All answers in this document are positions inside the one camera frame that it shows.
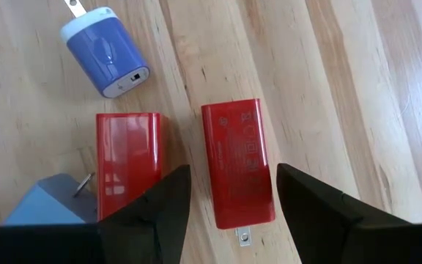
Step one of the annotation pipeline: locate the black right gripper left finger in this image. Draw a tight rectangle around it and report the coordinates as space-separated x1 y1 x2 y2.
0 164 192 264

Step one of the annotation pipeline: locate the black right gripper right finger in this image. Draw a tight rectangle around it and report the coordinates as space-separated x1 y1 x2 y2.
275 163 422 264

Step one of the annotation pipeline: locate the red wall charger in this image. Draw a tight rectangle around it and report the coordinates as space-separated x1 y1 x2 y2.
200 98 277 248
95 111 171 222

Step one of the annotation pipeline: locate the light blue cube charger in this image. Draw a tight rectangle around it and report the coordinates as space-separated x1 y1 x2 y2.
1 172 99 226

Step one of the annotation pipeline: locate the small purple wall charger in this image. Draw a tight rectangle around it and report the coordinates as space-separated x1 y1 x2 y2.
59 0 151 100

